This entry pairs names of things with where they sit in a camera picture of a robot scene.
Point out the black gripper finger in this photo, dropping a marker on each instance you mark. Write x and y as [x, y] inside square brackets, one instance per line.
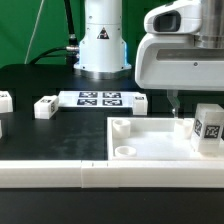
[172, 96]

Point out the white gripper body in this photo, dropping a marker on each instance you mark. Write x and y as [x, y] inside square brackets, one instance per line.
[172, 62]

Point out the white square tabletop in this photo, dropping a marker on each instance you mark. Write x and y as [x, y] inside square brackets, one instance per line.
[159, 139]

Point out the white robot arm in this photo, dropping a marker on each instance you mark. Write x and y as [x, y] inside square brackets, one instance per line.
[103, 52]

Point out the white base tag plate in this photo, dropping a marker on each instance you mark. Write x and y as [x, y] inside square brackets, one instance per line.
[97, 99]

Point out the white obstacle fence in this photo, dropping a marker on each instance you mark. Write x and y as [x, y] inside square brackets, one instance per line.
[108, 174]

